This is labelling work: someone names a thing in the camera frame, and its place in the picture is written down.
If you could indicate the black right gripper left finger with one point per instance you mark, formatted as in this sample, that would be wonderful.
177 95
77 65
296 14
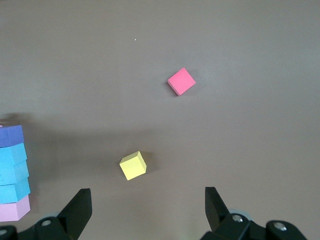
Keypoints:
72 217

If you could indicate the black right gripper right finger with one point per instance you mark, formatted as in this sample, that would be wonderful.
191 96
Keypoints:
221 220

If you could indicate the blue foam cube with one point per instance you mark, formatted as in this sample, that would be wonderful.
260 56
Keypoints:
13 173
12 155
15 191

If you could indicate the yellow foam cube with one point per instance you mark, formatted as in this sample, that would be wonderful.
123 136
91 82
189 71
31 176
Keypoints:
132 166

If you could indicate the purple foam cube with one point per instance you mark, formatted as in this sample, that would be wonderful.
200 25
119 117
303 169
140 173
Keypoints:
11 136

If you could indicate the brown table mat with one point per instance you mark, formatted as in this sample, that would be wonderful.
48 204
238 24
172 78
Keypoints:
225 125

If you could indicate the red foam cube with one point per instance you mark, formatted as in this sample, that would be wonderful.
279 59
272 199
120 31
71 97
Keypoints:
181 81

